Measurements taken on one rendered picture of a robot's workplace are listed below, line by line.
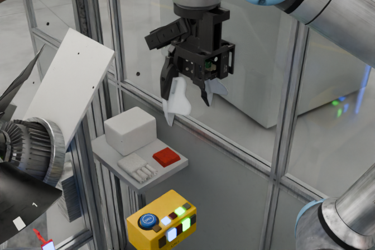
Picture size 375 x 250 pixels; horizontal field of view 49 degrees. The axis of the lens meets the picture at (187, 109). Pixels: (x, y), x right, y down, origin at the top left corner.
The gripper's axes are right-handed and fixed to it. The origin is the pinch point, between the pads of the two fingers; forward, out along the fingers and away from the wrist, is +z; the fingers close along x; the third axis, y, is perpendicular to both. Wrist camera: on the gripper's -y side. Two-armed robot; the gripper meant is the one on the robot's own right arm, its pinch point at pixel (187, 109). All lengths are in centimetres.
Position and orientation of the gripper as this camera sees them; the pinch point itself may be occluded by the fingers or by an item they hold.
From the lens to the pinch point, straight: 74.2
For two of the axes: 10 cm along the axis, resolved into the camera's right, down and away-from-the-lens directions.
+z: 0.0, 8.4, 5.4
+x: 7.3, -3.7, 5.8
